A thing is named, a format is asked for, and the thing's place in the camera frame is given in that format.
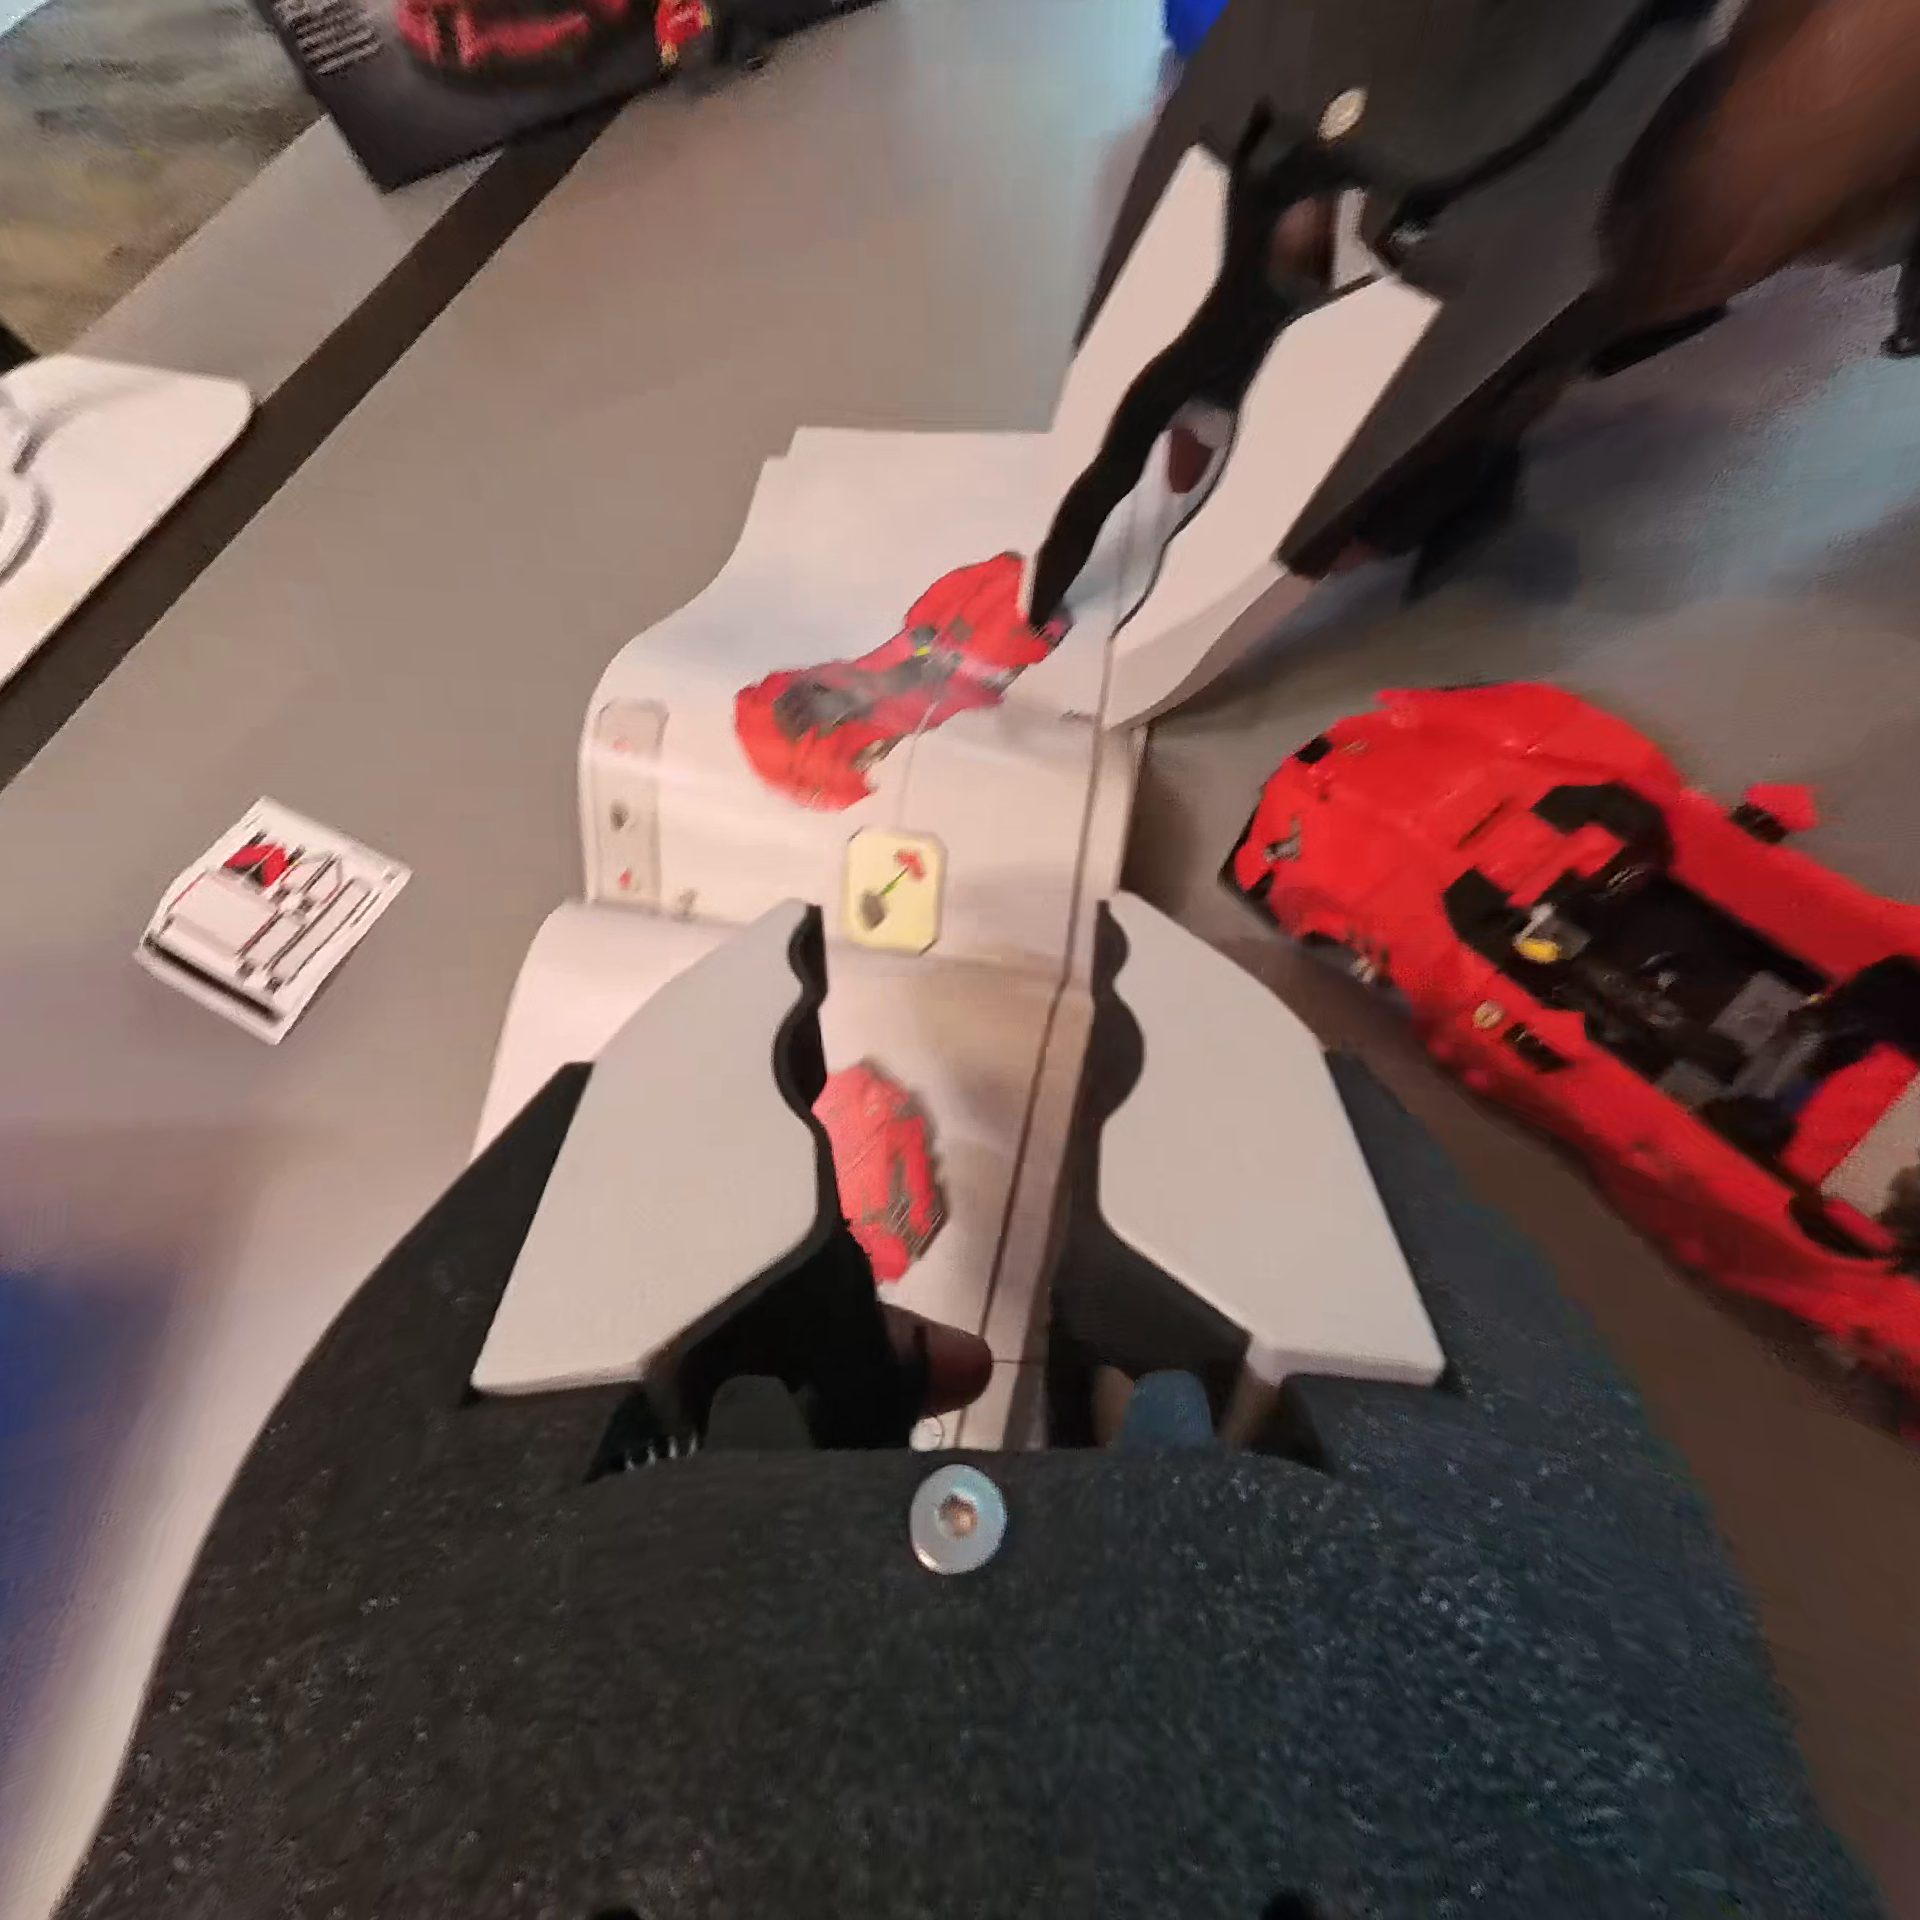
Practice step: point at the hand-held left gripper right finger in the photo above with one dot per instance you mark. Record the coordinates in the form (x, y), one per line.
(1260, 1185)

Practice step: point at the dark lego box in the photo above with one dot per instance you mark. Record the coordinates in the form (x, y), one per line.
(495, 69)

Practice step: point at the red lego car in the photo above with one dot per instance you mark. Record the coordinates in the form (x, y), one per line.
(1561, 899)

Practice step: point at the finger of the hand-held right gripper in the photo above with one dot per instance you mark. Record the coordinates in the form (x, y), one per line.
(1157, 287)
(1305, 435)

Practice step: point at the lego sticker sheet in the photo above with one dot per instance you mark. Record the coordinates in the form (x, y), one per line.
(269, 923)

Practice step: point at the lego instruction booklet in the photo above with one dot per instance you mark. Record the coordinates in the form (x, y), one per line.
(899, 541)

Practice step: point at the person's right hand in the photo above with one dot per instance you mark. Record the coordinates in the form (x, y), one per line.
(1785, 137)

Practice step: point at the white moulded board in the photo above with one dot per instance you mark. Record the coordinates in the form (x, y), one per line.
(105, 480)

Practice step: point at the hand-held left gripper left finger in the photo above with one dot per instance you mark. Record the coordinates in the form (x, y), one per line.
(659, 1169)

